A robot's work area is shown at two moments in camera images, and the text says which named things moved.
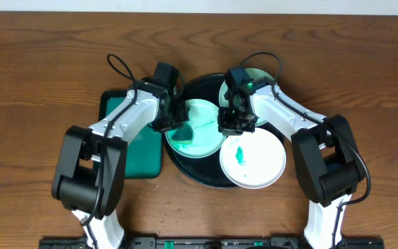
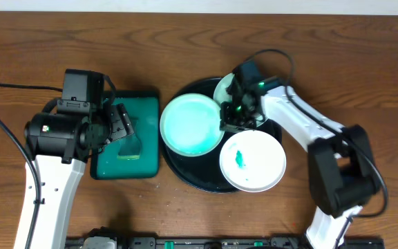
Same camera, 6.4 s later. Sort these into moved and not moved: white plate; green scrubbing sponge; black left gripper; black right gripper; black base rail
Moved: green scrubbing sponge; black left gripper
Not moved: black right gripper; white plate; black base rail
